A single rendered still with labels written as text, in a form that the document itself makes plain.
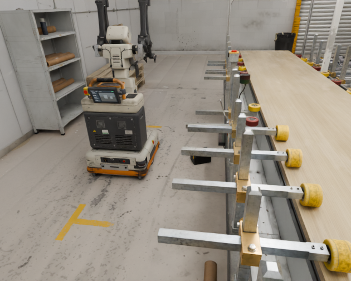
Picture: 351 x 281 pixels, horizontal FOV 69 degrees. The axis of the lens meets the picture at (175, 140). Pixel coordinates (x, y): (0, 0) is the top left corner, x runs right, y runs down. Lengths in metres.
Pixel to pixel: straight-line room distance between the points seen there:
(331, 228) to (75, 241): 1.74
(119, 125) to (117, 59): 0.64
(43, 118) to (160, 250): 2.59
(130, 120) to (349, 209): 1.83
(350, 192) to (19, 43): 3.50
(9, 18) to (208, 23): 6.68
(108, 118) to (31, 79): 1.57
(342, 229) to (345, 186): 0.25
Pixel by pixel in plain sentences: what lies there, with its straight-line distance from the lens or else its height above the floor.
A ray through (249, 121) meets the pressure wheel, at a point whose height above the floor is 0.90.
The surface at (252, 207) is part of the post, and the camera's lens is 0.74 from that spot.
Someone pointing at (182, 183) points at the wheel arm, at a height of 0.96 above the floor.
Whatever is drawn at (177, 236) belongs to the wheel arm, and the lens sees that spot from 0.79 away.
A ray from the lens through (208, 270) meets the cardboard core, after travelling 1.81.
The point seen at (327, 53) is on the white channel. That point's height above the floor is 1.07.
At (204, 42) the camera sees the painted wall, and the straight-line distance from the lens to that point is 9.33.
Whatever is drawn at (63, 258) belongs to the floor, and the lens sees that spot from 2.13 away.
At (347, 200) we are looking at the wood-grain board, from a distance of 1.14.
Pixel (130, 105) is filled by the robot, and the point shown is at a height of 0.77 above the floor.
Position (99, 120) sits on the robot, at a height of 0.61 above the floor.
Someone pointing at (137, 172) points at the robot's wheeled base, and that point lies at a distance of 2.57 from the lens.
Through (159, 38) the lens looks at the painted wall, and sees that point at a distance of 9.53.
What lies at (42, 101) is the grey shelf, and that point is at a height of 0.48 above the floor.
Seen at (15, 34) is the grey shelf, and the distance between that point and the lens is 3.72.
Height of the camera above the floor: 1.55
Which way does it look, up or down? 28 degrees down
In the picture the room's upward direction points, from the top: 2 degrees counter-clockwise
